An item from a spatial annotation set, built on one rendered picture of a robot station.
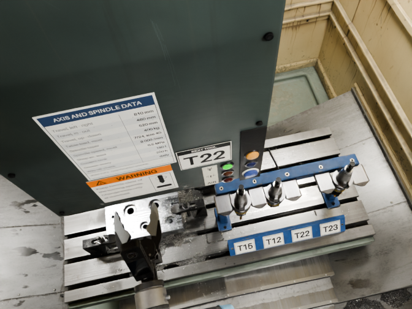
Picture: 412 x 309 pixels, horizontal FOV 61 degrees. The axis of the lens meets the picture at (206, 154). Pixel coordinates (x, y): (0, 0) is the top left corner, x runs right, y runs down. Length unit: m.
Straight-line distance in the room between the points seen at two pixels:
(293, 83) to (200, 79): 1.76
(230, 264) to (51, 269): 0.85
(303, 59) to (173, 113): 1.72
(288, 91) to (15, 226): 1.61
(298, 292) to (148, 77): 1.27
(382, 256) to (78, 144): 1.33
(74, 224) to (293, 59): 1.46
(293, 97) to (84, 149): 1.70
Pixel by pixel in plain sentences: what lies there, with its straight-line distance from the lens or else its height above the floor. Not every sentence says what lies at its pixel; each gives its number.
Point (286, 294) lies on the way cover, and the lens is 1.56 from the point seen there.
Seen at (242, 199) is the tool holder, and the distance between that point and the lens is 1.06.
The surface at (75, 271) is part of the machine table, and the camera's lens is 1.51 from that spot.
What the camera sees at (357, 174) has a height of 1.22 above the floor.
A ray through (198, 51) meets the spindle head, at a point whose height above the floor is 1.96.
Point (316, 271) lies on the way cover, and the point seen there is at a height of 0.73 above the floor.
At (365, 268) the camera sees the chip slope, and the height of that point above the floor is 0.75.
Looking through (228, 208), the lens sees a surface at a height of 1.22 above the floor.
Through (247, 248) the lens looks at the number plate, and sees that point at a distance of 1.37.
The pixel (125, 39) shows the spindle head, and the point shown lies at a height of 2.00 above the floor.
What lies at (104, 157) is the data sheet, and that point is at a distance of 0.59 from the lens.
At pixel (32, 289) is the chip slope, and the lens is 1.82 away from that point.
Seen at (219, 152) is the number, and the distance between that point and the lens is 0.63.
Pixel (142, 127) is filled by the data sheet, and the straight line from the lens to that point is 0.53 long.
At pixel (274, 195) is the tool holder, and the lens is 1.10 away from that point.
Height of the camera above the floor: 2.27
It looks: 62 degrees down
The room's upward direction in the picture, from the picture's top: 9 degrees counter-clockwise
